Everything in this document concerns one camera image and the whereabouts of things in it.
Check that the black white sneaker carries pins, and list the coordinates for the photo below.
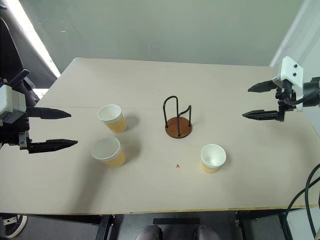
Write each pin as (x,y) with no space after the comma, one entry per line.
(12,225)

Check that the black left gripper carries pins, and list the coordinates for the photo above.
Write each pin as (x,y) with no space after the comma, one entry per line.
(13,132)

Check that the black table frame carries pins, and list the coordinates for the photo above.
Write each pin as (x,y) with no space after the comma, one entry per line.
(105,225)

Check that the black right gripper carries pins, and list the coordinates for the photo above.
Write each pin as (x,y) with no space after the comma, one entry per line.
(283,100)

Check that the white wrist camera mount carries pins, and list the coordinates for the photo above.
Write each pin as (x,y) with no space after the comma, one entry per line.
(12,100)
(291,72)

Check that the dark rounded shape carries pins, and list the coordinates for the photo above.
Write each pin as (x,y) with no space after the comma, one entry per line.
(150,233)
(205,233)

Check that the yellow ribbed paper cup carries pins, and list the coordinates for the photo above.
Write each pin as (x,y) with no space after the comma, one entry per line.
(208,168)
(118,126)
(116,160)

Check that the small red scrap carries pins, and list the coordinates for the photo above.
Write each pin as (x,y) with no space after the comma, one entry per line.
(177,165)

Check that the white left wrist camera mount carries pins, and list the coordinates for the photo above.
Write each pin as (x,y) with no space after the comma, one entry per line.
(12,100)

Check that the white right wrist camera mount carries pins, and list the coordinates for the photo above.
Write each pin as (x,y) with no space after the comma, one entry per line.
(291,72)

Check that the black flat strip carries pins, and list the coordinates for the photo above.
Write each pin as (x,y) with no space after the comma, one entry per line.
(176,221)

